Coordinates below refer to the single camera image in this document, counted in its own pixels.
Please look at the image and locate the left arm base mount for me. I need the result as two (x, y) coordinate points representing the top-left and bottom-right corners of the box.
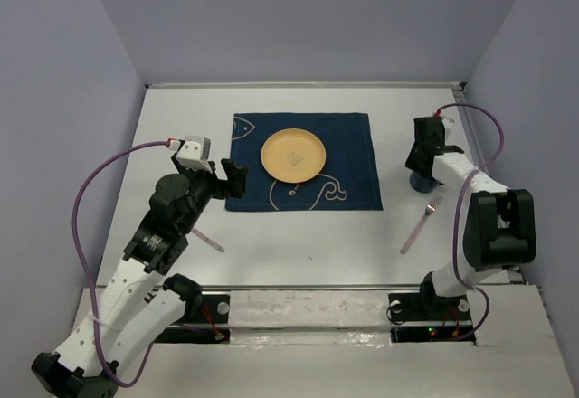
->
(156, 290), (231, 345)

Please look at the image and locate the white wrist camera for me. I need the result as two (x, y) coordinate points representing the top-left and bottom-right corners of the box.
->
(166, 136), (212, 172)
(441, 117), (455, 130)

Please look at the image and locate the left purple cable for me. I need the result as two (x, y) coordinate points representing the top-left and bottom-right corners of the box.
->
(71, 141), (182, 389)

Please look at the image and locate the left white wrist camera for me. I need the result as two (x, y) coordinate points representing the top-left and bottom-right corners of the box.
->
(166, 136), (212, 172)

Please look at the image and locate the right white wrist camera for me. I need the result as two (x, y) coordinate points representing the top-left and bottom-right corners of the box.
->
(441, 117), (455, 130)

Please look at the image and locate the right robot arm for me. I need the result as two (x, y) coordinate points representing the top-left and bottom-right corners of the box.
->
(405, 116), (536, 318)

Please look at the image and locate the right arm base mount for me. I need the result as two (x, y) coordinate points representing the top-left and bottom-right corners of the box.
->
(385, 292), (476, 344)

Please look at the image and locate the yellow round plate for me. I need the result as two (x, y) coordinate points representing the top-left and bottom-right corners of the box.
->
(261, 128), (327, 184)

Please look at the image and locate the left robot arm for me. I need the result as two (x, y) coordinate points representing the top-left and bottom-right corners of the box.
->
(32, 159), (248, 397)

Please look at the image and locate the pink handled knife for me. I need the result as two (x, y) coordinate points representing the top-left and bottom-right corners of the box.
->
(191, 228), (225, 252)

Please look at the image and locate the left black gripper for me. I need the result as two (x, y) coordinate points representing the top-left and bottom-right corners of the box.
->
(172, 152), (248, 234)

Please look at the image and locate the dark blue mug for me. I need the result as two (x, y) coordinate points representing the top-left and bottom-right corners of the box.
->
(409, 171), (441, 194)

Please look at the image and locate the dark blue cloth placemat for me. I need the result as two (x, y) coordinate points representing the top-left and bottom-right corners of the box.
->
(225, 112), (383, 212)

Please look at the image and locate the pink handled fork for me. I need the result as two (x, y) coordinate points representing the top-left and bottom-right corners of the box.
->
(400, 194), (443, 254)

